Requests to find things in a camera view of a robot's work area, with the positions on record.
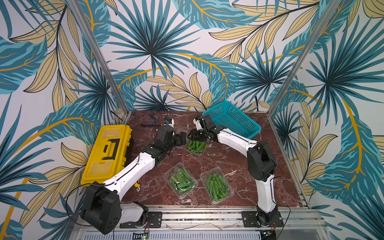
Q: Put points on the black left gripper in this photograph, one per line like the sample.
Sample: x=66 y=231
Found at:
x=178 y=141

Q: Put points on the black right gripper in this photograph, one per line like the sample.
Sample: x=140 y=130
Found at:
x=197 y=133

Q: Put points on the clear plastic clamshell pepper container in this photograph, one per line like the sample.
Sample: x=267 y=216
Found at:
x=196 y=148

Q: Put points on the teal perforated plastic basket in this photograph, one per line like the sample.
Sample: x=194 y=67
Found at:
x=229 y=116

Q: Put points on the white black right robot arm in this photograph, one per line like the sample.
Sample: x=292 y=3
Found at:
x=261 y=163

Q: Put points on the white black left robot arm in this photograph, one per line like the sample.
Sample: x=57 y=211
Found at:
x=102 y=207

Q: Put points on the clear clamshell container front left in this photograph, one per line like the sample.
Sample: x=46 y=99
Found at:
x=180 y=180

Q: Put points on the clear clamshell container front right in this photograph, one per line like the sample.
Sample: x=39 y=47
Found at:
x=216 y=185

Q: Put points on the yellow black utility knife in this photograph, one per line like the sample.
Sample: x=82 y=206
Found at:
x=137 y=186

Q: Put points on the yellow black toolbox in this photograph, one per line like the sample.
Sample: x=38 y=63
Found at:
x=108 y=156

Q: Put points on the blue handled pliers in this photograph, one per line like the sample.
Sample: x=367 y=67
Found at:
x=154 y=122

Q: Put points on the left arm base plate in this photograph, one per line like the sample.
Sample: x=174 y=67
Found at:
x=153 y=220

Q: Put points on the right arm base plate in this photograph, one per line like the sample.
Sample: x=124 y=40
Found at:
x=254 y=219

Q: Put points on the aluminium frame rail front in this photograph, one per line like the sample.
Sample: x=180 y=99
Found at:
x=179 y=218

